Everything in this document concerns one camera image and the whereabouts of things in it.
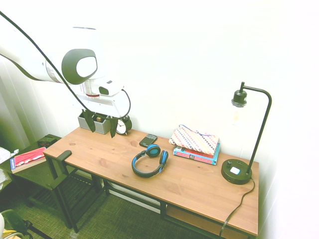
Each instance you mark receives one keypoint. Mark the blue cover book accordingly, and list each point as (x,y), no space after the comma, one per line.
(199,158)

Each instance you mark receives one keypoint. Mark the striped patterned fabric pouch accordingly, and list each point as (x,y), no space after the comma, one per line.
(194,140)

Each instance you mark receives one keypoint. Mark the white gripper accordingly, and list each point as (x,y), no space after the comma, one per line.
(107,104)

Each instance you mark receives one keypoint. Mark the black twin-bell alarm clock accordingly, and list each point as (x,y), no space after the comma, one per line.
(122,127)

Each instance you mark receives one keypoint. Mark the small wooden block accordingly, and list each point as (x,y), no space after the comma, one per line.
(99,119)

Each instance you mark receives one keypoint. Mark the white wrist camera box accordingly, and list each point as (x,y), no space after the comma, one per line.
(111,87)

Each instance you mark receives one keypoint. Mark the black headphone hook bracket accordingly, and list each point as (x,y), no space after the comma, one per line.
(65,154)

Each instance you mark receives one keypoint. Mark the black bag on floor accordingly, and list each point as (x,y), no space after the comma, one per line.
(15,221)

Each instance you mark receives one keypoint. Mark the wooden desk with black frame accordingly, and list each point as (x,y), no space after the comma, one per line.
(163,209)

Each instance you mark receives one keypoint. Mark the black desk lamp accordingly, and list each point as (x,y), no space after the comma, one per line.
(235,173)

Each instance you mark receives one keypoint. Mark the red cover book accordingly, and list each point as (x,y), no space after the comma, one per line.
(189,150)

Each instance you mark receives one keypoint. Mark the grey fabric desk organizer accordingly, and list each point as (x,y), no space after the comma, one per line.
(102,127)

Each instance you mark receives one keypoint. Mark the clear glass light bulb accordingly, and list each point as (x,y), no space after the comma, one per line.
(236,115)

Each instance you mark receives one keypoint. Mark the white crumpled plastic wrap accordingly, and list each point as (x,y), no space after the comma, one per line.
(5,155)

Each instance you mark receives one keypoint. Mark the red and blue book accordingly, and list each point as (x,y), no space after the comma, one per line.
(28,158)

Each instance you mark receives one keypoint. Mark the small dark box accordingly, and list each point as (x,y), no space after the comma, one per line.
(47,141)

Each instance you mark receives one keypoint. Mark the black and blue headphone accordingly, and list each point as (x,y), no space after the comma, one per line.
(152,151)

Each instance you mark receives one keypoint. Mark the black chair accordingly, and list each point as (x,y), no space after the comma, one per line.
(37,171)

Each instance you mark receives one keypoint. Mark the black smartphone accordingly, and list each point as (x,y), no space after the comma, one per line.
(148,141)

